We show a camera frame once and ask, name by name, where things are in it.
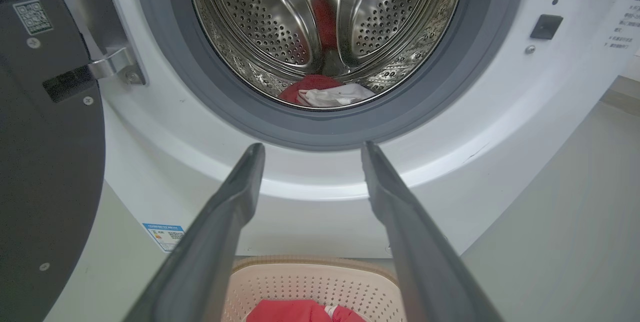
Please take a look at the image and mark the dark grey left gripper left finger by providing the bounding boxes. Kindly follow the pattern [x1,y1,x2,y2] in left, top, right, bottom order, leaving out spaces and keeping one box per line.
[124,143,266,322]

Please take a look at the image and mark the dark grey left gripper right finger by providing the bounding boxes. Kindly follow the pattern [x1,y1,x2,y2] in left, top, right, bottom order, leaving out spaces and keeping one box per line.
[361,141,503,322]

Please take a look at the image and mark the red garment in basket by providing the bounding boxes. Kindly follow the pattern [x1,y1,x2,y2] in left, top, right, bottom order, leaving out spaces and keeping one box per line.
[245,299,367,322]

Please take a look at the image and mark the beige perforated laundry basket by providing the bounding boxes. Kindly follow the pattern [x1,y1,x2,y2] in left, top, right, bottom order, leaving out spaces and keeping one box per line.
[221,255,407,322]

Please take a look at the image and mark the white front-load washing machine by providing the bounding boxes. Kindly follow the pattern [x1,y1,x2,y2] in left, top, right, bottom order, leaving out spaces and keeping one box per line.
[45,0,640,322]

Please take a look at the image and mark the dark washing machine door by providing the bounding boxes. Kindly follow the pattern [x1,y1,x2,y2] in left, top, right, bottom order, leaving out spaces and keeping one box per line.
[0,0,107,322]

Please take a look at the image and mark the blue energy label sticker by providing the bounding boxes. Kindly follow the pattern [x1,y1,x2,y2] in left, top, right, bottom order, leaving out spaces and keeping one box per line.
[142,223,186,253]

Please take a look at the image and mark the grey rubber door gasket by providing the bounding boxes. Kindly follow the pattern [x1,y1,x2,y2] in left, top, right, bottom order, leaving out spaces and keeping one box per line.
[131,0,530,151]

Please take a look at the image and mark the white garment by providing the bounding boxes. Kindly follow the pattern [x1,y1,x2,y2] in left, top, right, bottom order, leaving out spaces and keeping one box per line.
[298,83,376,108]

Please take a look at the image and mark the red garment in drum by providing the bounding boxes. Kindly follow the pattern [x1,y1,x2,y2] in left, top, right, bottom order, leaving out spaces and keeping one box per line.
[278,75,345,107]

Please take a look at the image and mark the stainless steel perforated drum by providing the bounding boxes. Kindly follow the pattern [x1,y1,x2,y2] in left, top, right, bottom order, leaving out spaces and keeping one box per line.
[187,0,467,111]

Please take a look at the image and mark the chrome door hinge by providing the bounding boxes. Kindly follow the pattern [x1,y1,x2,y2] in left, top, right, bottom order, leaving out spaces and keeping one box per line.
[39,0,147,86]

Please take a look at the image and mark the black door latch socket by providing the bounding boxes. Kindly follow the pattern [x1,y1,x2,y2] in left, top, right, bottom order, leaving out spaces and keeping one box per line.
[530,14,564,41]

